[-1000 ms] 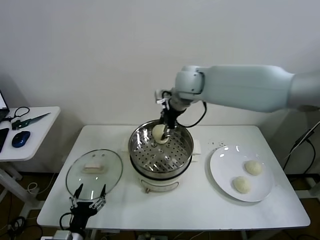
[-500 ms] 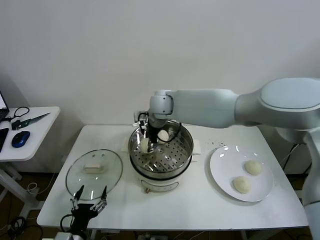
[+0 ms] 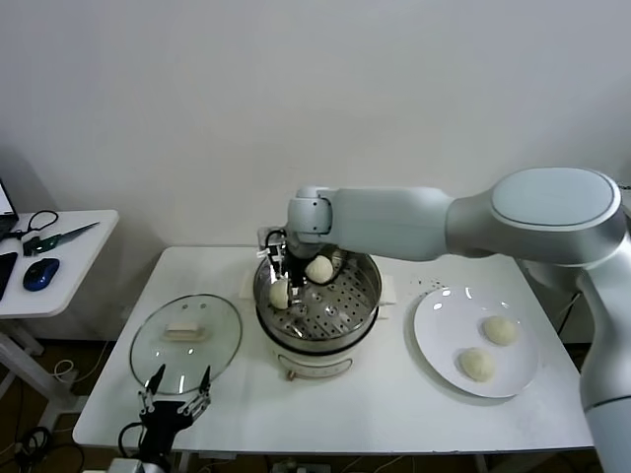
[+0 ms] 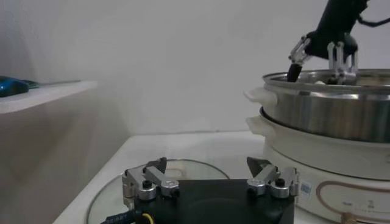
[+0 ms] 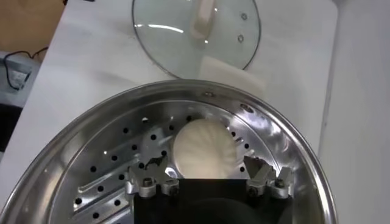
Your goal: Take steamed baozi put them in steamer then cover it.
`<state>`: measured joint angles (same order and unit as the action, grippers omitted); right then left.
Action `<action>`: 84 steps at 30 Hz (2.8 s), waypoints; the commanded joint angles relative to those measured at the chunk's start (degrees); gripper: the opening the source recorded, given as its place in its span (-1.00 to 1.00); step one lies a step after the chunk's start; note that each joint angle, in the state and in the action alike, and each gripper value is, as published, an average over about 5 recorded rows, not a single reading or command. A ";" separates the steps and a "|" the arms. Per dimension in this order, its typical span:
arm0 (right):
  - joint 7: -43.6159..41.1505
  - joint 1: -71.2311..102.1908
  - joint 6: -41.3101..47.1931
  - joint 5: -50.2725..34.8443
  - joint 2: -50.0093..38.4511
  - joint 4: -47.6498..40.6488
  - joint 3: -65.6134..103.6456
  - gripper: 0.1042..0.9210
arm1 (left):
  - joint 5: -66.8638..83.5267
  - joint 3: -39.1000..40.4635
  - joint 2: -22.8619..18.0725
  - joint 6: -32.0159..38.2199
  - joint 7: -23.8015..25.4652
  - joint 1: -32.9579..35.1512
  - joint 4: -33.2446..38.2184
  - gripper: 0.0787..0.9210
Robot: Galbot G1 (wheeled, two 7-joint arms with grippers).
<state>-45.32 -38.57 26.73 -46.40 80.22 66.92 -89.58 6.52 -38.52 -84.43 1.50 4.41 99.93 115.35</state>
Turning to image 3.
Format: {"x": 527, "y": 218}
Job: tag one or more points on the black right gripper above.
{"x": 298, "y": 268}

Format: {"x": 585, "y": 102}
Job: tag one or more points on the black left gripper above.
{"x": 161, "y": 424}

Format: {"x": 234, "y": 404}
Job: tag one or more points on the white steamed baozi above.
{"x": 320, "y": 270}
{"x": 476, "y": 364}
{"x": 279, "y": 295}
{"x": 500, "y": 330}

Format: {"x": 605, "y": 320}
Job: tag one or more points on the round glass pot lid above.
{"x": 185, "y": 331}

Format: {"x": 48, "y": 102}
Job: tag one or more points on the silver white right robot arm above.
{"x": 394, "y": 222}

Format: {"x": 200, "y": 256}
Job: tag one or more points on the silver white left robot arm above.
{"x": 155, "y": 467}

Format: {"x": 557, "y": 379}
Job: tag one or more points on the perforated steel steamer basket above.
{"x": 355, "y": 300}

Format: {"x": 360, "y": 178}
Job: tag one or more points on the steel steamer pot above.
{"x": 315, "y": 363}

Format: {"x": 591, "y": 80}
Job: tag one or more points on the white side table with legs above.
{"x": 84, "y": 266}

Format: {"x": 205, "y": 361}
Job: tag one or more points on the blue computer mouse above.
{"x": 41, "y": 274}

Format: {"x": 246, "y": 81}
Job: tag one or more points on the green pointed blade tool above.
{"x": 59, "y": 240}

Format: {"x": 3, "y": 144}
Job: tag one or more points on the black phone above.
{"x": 6, "y": 276}

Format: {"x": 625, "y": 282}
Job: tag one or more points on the large white plate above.
{"x": 512, "y": 369}

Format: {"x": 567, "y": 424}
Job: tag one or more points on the black laptop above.
{"x": 4, "y": 202}

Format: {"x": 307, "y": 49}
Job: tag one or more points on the white table with label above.
{"x": 627, "y": 202}

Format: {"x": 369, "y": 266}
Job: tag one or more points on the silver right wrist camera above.
{"x": 272, "y": 235}

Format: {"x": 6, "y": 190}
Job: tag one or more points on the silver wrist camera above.
{"x": 125, "y": 466}
{"x": 272, "y": 235}

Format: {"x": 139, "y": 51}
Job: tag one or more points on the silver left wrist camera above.
{"x": 125, "y": 466}

